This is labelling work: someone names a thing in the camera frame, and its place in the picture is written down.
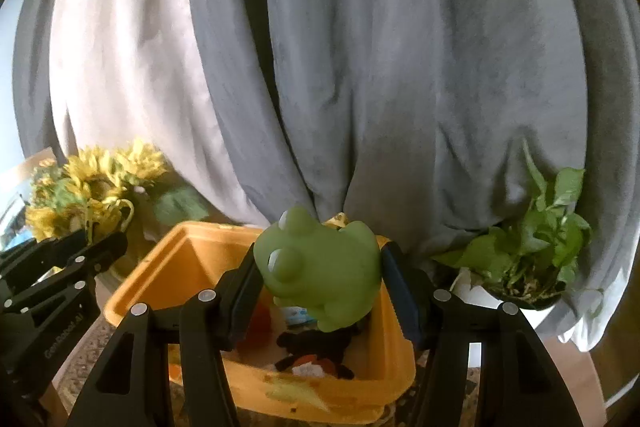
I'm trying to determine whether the red fluffy plush toy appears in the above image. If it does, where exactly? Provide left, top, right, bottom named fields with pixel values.
left=238, top=300, right=272, bottom=351

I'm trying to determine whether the Mickey Mouse plush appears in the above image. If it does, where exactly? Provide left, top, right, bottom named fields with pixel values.
left=274, top=323, right=367, bottom=381

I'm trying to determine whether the green frog toy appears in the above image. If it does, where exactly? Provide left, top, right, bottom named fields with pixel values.
left=253, top=206, right=381, bottom=333

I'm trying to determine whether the blue tissue pack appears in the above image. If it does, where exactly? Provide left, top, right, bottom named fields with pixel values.
left=280, top=307, right=316, bottom=329

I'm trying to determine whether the patterned oriental rug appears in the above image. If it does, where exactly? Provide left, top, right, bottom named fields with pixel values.
left=53, top=317, right=480, bottom=426

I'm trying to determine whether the green plant white pot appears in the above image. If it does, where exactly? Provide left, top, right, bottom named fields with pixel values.
left=433, top=141, right=592, bottom=327

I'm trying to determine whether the sunflower bouquet in vase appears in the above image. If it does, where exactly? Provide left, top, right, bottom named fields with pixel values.
left=26, top=141, right=214, bottom=282

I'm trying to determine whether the orange plastic crate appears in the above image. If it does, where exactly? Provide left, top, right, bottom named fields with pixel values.
left=103, top=221, right=416, bottom=425

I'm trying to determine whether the beige curtain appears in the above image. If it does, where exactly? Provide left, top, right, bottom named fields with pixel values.
left=49, top=0, right=267, bottom=227

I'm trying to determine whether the grey curtain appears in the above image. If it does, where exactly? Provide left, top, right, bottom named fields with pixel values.
left=1, top=0, right=639, bottom=351

